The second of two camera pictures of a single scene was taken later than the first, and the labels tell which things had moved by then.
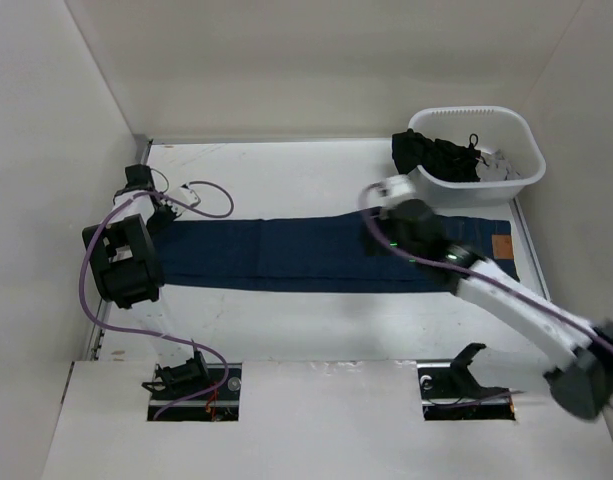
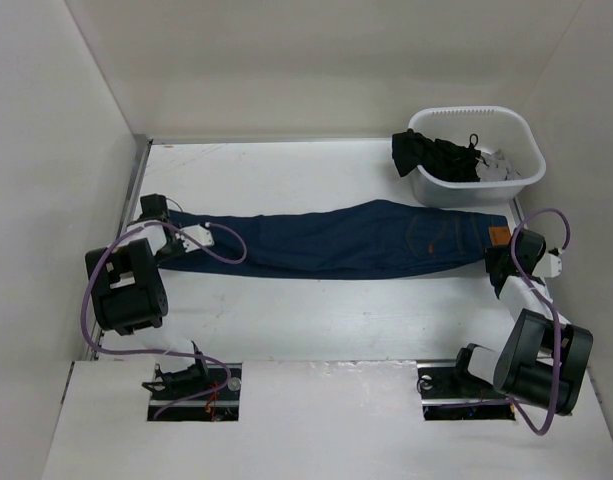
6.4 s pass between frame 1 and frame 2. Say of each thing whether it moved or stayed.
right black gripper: moved
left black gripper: moved
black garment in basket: stayed
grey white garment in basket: stayed
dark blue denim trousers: moved
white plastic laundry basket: stayed
